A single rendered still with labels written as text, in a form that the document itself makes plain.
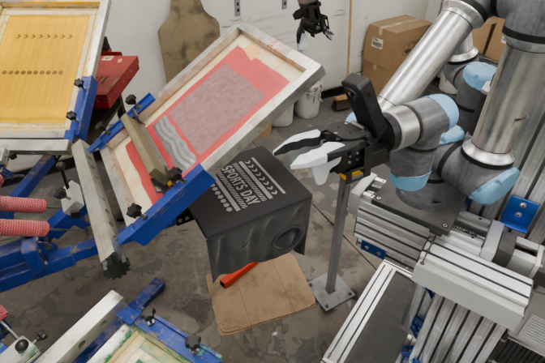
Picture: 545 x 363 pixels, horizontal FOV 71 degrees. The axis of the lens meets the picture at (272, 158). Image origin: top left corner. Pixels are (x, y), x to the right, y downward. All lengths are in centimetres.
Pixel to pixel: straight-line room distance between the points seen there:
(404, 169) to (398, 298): 155
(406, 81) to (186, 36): 276
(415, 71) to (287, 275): 186
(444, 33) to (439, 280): 64
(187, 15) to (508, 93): 282
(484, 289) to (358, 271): 152
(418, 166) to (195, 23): 285
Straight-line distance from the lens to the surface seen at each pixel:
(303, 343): 230
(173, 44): 342
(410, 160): 78
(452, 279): 116
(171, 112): 158
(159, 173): 125
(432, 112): 74
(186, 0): 339
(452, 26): 91
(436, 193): 117
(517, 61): 92
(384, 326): 217
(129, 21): 336
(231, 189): 166
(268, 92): 131
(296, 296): 243
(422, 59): 89
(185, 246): 276
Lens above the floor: 201
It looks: 35 degrees down
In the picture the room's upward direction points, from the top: straight up
